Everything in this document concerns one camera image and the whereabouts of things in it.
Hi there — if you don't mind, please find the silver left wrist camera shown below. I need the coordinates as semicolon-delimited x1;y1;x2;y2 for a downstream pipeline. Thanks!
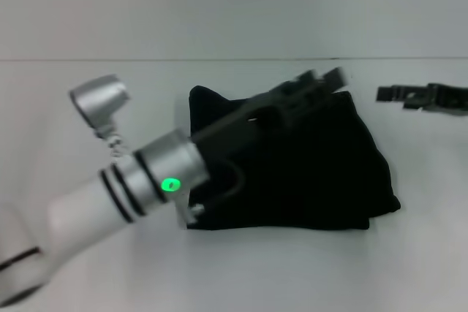
69;74;132;141

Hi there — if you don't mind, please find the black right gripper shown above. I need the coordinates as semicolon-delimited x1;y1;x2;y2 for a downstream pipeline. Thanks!
375;83;468;116

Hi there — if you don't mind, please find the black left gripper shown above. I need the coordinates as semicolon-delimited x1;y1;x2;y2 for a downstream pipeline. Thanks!
189;66;349;167

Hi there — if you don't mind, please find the left gripper cable with connector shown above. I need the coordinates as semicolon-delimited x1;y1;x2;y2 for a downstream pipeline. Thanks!
185;160;245;224

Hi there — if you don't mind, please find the black t-shirt with FREE print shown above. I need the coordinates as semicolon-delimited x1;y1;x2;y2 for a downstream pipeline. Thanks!
186;85;401;232

